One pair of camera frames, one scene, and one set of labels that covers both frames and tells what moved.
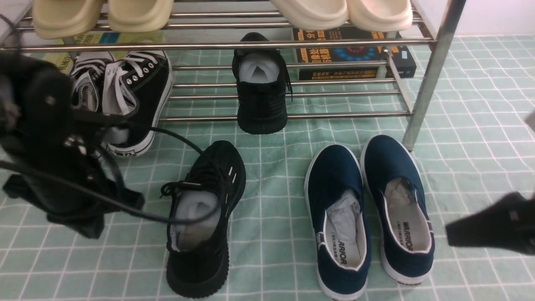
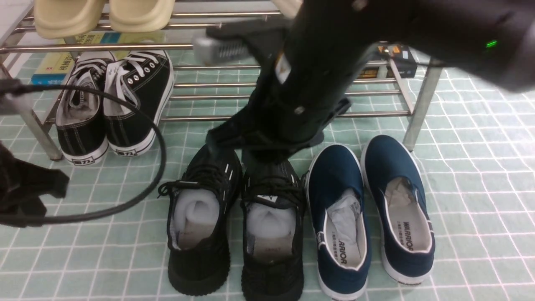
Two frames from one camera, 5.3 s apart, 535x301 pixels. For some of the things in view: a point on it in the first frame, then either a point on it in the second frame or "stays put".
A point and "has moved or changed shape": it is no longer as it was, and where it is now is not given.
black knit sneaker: [263, 83] has moved or changed shape
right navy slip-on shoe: [405, 220] stays put
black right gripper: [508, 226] → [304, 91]
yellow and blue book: [63, 61] stays put
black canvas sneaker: [139, 84] stays put
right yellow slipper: [139, 16] stays put
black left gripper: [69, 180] → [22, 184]
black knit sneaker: [202, 205] stays put
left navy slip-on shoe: [336, 197] stays put
